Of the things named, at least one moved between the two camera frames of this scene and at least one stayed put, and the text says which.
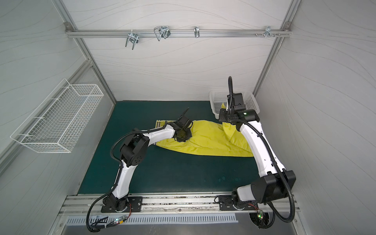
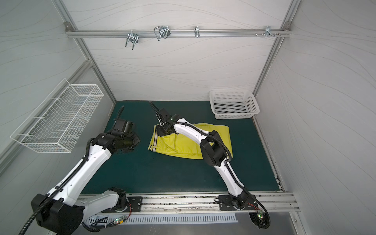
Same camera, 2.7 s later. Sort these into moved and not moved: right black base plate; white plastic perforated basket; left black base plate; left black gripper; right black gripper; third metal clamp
Moved: right black gripper; left black gripper
Not moved: left black base plate; white plastic perforated basket; third metal clamp; right black base plate
